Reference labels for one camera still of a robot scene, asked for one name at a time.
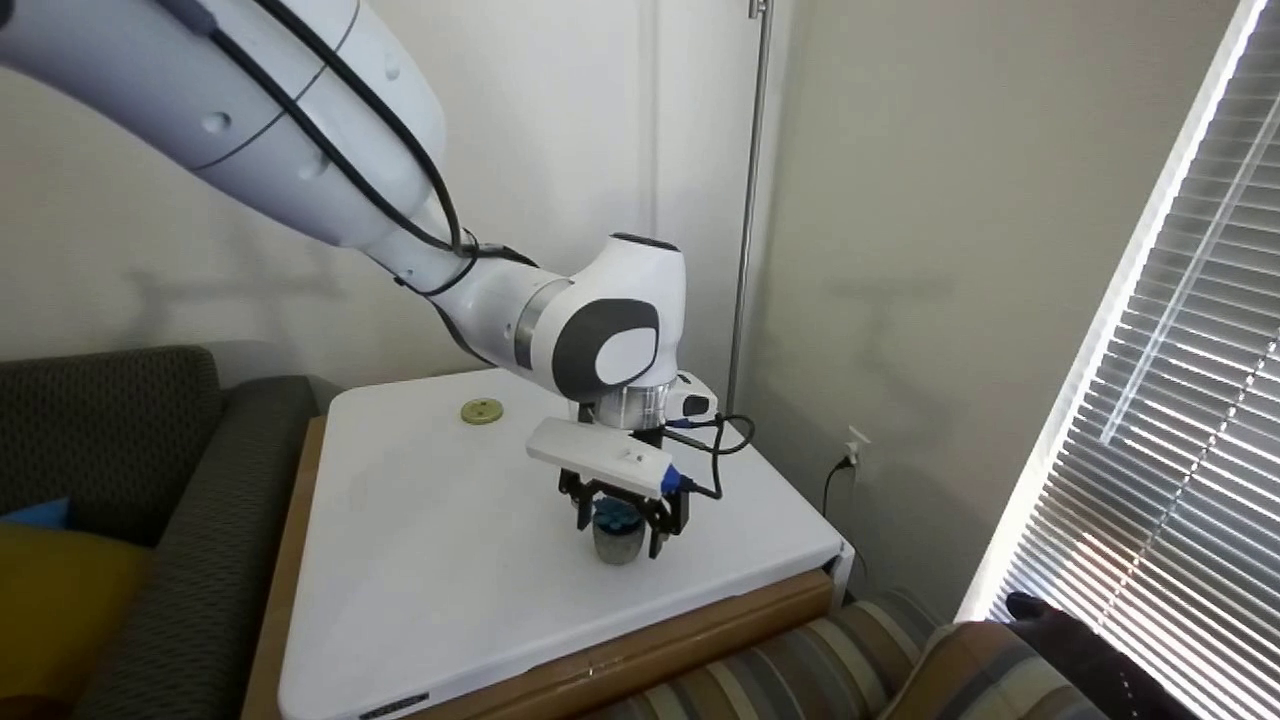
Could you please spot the white wall outlet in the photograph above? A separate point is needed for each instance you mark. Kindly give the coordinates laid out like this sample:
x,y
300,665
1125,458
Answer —
x,y
853,447

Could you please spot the white window blinds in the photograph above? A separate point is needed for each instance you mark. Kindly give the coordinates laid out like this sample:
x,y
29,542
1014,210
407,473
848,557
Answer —
x,y
1201,403

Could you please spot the striped sofa cushion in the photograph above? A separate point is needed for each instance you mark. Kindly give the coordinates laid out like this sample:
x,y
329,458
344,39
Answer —
x,y
986,675

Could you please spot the dark fabric item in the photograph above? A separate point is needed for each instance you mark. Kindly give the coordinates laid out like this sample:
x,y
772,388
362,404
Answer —
x,y
1081,655

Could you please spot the striped fabric sofa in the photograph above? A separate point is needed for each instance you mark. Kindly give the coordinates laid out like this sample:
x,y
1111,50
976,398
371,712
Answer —
x,y
800,665

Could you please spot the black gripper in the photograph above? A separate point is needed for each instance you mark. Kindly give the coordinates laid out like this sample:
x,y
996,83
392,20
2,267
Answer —
x,y
624,493

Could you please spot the yellow cushion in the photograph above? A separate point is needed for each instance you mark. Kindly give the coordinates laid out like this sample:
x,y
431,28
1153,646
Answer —
x,y
52,613

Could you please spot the white vertical wall conduit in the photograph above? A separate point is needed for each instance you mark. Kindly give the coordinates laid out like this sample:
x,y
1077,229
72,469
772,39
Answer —
x,y
748,200

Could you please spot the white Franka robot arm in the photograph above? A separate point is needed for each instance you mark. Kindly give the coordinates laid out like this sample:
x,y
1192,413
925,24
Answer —
x,y
306,122

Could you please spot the yellow-green round disc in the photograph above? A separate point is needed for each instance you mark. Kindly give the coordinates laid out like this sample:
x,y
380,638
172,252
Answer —
x,y
480,413

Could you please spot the blue cushion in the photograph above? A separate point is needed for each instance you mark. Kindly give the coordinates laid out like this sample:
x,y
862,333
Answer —
x,y
35,514

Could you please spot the dark grey sofa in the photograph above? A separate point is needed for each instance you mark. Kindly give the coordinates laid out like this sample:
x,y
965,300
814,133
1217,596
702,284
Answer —
x,y
172,534

